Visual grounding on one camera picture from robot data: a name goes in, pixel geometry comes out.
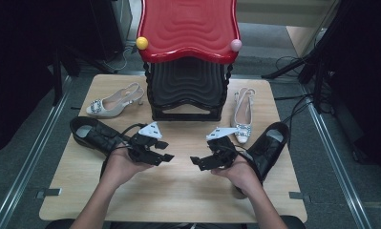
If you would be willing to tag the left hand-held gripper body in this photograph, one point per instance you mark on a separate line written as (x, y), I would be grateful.
(143, 149)

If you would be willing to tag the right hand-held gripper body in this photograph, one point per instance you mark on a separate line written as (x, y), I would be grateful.
(224, 152)

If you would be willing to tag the white heeled slingback shoe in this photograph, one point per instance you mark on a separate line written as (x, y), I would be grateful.
(115, 106)
(242, 111)

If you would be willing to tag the black leather shoe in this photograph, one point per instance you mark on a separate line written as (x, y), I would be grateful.
(270, 149)
(95, 135)

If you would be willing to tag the red and black shoe rack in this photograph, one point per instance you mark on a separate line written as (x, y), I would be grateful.
(188, 28)

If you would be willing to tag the person's left hand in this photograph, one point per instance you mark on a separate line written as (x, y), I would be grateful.
(121, 168)

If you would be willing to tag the person's right hand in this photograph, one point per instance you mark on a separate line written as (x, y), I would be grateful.
(240, 178)

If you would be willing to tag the black tripod stand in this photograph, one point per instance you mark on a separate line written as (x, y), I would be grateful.
(318, 70)
(56, 79)

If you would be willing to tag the dark cabinet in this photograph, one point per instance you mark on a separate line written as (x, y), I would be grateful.
(108, 28)

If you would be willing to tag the light wooden board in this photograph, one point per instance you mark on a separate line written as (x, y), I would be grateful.
(301, 39)

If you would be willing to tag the grey table bracket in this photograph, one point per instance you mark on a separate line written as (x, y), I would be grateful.
(299, 195)
(49, 192)

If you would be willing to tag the metal floor rail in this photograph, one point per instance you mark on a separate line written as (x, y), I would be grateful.
(29, 165)
(337, 165)

